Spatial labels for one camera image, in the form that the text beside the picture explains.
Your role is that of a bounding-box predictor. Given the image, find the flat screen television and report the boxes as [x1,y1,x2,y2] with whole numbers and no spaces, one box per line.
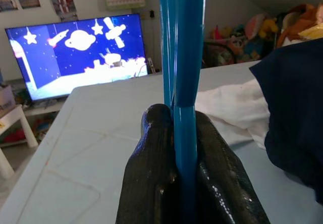
[5,13,149,101]

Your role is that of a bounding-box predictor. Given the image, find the black mesh toy basket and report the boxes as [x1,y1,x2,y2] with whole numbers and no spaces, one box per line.
[203,41,243,69]

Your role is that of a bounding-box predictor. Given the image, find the yellow cushion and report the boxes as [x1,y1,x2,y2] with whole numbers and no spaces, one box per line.
[298,23,323,41]

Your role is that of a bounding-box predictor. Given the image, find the white low tv shelf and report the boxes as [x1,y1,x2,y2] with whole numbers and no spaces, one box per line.
[22,98,69,144]

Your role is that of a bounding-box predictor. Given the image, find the white cardboard box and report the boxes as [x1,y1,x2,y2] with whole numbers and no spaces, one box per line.
[0,84,16,111]

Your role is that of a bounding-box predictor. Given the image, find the black garment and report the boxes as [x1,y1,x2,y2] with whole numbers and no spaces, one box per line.
[249,41,323,206]

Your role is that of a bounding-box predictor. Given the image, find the orange brown cloth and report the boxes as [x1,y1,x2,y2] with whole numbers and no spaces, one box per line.
[276,4,323,48]

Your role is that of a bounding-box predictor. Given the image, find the blue plastic clothes hanger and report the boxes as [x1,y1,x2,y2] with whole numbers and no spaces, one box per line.
[158,0,208,224]

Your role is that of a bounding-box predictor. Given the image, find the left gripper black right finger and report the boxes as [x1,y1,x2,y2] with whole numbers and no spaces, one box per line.
[194,110,271,224]

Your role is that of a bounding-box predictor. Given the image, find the white side table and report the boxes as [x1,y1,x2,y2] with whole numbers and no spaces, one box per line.
[0,104,39,180]

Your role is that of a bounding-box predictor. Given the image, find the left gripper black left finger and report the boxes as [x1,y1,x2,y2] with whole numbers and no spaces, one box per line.
[115,103,183,224]

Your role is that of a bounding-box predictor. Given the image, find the colourful plush toy pile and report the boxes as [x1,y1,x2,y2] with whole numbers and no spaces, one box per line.
[203,13,281,67]

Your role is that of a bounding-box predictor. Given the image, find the grey folding table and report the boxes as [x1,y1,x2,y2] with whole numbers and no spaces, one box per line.
[0,60,323,224]

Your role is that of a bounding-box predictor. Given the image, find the white cloth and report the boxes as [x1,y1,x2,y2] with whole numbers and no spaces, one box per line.
[195,79,271,151]

